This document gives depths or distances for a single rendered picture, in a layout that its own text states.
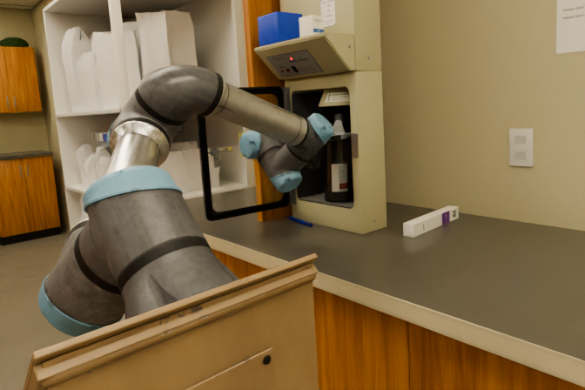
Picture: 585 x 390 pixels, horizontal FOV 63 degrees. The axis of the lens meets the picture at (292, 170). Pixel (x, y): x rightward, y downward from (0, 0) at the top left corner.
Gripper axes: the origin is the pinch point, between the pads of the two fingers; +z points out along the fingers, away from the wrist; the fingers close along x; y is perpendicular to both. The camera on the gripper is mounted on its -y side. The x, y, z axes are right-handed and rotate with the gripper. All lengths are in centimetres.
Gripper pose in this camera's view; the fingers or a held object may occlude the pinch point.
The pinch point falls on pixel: (338, 136)
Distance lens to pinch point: 151.4
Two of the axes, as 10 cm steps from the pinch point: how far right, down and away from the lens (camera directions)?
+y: -1.0, -9.8, -1.6
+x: -6.4, -0.6, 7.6
